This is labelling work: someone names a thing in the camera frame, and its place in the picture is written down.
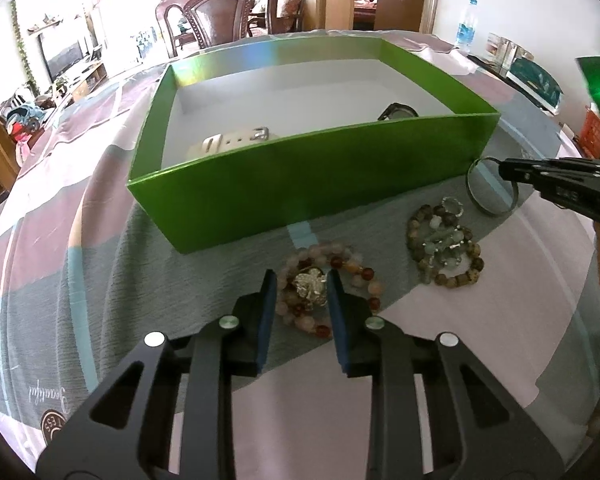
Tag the silver bangle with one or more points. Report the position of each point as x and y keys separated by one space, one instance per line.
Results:
x=489 y=212

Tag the clear water bottle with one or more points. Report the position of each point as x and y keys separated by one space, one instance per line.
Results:
x=466 y=30

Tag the pile of colourful clothes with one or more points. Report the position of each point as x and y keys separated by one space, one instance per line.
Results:
x=22 y=117

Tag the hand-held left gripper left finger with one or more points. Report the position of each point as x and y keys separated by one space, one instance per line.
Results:
x=266 y=320

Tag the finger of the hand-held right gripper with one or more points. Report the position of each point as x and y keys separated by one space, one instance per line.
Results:
x=580 y=197
x=555 y=170

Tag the green cardboard box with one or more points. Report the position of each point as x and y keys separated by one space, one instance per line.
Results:
x=305 y=180

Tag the wooden television cabinet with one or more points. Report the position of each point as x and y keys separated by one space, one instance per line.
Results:
x=82 y=82

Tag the black watch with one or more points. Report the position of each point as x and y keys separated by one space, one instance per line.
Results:
x=397 y=111

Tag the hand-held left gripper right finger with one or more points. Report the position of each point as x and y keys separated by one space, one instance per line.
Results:
x=338 y=320

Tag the green ivy garland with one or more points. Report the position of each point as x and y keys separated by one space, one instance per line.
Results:
x=25 y=45

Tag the red plastic basket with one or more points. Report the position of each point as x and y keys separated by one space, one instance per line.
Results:
x=596 y=132

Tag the upholstered wooden armchair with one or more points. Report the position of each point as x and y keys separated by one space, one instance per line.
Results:
x=291 y=7

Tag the flat screen television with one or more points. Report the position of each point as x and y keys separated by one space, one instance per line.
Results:
x=62 y=55

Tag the carved wooden chair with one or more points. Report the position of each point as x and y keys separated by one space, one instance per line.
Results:
x=215 y=10

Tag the dark green flat box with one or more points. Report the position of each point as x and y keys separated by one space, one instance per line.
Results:
x=535 y=82

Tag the striped tablecloth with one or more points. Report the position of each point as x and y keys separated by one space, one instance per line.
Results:
x=80 y=260

